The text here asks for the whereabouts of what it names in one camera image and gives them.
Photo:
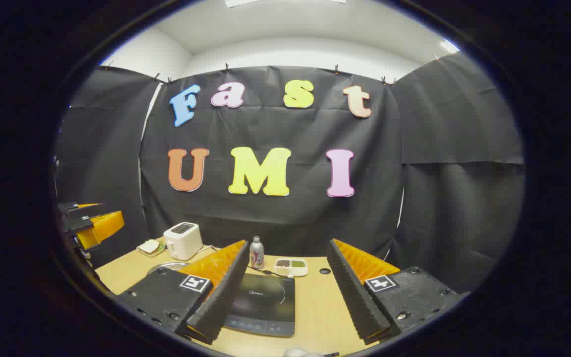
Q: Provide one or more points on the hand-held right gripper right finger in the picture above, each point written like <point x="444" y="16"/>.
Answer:
<point x="355" y="292"/>

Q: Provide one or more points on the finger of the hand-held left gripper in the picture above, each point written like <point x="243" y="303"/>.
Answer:
<point x="80" y="209"/>
<point x="102" y="227"/>

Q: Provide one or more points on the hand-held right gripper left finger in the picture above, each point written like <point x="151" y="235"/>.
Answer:
<point x="226" y="297"/>

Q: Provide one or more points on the black induction cooktop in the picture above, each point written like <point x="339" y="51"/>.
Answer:
<point x="265" y="302"/>

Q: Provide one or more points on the stainless steel pot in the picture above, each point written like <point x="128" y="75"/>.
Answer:
<point x="164" y="267"/>

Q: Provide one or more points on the sandwich with lettuce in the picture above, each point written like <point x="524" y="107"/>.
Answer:
<point x="149" y="246"/>

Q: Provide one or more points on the small rectangular sandwich plate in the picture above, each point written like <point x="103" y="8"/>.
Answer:
<point x="150" y="249"/>

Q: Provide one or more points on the printed metal drink bottle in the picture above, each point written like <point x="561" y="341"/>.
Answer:
<point x="256" y="254"/>

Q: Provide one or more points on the pile of green beans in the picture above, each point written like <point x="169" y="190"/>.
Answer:
<point x="298" y="264"/>

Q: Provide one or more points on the white divided dish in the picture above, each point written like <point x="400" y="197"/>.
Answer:
<point x="291" y="267"/>

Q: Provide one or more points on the white toaster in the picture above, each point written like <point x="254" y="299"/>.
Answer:
<point x="182" y="241"/>

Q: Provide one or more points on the white crumpled cloth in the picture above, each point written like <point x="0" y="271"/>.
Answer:
<point x="300" y="353"/>

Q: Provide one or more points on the ceiling strip light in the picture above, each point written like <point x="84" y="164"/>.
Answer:
<point x="449" y="46"/>

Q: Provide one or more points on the ceiling panel light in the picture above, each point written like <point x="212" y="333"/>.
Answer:
<point x="246" y="2"/>

